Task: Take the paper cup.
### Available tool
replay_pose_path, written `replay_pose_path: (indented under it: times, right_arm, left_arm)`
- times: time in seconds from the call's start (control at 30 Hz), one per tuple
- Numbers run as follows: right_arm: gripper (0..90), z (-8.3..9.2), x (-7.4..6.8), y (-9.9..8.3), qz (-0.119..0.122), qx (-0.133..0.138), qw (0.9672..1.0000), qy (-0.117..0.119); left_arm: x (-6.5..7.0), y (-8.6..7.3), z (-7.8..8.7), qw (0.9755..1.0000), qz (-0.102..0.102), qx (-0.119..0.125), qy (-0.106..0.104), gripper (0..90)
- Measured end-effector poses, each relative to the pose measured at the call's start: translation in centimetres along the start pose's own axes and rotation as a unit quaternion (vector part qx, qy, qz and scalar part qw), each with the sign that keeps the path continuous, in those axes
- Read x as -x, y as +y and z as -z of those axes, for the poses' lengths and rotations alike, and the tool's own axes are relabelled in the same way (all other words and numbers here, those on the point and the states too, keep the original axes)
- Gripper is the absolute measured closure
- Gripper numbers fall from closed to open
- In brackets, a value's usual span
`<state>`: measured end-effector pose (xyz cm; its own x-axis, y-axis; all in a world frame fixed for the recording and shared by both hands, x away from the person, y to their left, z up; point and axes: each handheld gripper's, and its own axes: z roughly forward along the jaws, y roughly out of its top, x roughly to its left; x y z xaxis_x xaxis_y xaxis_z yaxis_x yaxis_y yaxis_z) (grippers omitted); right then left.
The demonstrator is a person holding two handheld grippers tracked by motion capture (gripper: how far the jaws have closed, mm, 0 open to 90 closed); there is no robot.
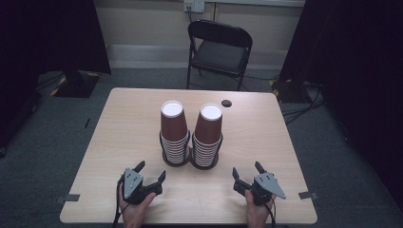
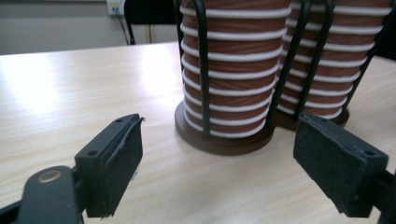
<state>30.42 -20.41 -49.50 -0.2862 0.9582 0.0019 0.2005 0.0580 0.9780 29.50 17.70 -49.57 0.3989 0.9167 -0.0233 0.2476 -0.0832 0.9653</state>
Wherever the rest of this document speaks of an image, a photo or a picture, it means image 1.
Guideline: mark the black folding chair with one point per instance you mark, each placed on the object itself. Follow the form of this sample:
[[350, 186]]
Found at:
[[218, 57]]

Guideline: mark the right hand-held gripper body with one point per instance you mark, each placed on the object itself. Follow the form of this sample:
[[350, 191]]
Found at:
[[264, 188]]

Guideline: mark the white wall socket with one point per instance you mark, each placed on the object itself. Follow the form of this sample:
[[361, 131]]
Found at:
[[194, 5]]

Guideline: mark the stack of brown paper cups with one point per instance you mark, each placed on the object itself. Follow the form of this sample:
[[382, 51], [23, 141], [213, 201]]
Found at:
[[204, 155], [172, 126]]

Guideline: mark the person's left hand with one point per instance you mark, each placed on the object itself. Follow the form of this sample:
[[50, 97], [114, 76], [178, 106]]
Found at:
[[134, 213]]

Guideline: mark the person's right hand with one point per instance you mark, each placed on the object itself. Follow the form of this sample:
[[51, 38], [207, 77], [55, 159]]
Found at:
[[256, 215]]

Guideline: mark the black round table grommet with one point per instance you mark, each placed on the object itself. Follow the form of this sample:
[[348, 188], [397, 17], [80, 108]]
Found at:
[[226, 103]]

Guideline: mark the black stand base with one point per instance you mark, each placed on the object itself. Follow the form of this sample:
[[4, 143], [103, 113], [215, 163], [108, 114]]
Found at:
[[76, 85], [286, 91]]

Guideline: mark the grey floor tape strip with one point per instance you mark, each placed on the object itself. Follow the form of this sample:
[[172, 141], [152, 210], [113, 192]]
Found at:
[[307, 195], [68, 198]]

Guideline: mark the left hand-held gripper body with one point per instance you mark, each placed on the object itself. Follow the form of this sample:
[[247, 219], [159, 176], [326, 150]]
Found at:
[[133, 193]]

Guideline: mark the black curtain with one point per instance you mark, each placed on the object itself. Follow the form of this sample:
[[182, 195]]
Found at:
[[355, 63], [47, 38]]

